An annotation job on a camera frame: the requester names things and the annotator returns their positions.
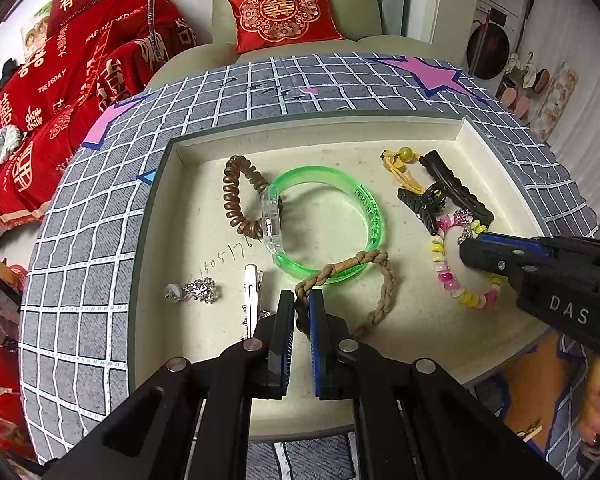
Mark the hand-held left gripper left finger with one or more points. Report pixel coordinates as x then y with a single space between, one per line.
280 340

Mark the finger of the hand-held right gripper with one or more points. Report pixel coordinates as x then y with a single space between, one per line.
485 257
510 246

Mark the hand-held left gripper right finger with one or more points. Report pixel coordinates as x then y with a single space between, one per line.
317 345

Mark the small silver charm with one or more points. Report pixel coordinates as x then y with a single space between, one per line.
464 220

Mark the silver metal hair clip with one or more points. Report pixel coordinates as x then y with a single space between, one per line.
251 285

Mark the small black claw clip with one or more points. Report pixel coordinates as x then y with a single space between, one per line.
425 205

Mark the long black hair clip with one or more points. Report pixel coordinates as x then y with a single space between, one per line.
455 180

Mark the grey tray with cream inside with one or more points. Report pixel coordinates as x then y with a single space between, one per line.
190 330

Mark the person's right hand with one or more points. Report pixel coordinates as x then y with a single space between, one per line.
597 422

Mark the small wooden clothespin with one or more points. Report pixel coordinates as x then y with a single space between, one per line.
530 434

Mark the pink slipper group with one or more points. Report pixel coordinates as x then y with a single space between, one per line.
520 105

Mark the red gift bags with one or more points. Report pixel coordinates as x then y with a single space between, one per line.
0 370

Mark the red cushion with gold pattern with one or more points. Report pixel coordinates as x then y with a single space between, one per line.
280 10

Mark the red printed blanket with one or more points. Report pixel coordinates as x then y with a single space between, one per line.
40 110

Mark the silver tinsel pole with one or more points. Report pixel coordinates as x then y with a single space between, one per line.
154 10

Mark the photo print with figures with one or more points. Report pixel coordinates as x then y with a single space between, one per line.
35 30

